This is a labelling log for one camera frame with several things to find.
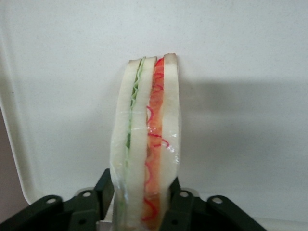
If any triangle sandwich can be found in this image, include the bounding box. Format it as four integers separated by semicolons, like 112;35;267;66
109;52;181;231

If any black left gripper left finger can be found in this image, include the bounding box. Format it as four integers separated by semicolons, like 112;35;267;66
0;168;116;231

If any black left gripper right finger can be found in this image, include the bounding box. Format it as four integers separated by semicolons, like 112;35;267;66
160;176;267;231

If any cream plastic serving tray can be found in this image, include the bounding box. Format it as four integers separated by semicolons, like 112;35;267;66
0;0;308;231

